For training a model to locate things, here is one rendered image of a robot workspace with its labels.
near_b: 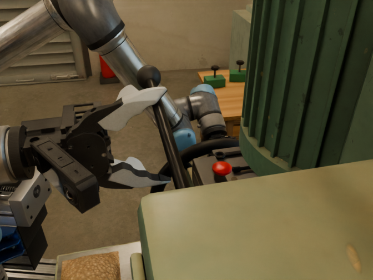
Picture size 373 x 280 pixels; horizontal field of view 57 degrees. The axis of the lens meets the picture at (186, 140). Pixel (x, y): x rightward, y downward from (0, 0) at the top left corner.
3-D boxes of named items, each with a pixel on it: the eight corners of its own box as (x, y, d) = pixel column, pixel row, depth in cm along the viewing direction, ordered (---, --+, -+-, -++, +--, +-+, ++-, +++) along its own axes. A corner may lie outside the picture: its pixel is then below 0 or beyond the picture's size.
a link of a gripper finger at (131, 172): (165, 160, 55) (114, 138, 51) (172, 184, 51) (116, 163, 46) (155, 173, 56) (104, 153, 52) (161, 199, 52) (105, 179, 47)
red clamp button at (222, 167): (227, 163, 54) (228, 158, 54) (234, 175, 52) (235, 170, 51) (209, 166, 54) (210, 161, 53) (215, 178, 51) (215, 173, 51)
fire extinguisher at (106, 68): (119, 75, 341) (112, 11, 308) (119, 83, 325) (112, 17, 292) (100, 76, 338) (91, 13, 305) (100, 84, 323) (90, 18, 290)
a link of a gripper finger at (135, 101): (146, 58, 45) (94, 101, 47) (152, 76, 40) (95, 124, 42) (160, 74, 47) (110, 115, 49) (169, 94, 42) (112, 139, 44)
